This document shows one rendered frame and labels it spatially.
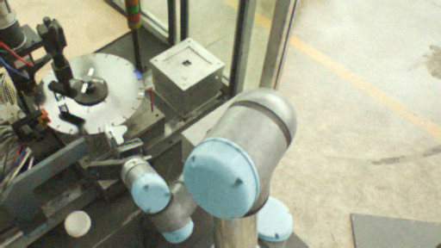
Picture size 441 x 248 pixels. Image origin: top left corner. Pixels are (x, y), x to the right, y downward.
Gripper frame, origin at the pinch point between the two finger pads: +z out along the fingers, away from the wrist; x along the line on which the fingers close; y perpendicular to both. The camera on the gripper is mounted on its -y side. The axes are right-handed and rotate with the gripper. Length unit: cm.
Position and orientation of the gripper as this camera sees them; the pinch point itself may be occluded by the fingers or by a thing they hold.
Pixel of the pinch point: (109, 147)
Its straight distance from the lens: 125.0
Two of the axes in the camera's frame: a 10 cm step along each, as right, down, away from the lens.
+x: -2.3, -9.2, -3.2
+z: -3.2, -2.4, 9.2
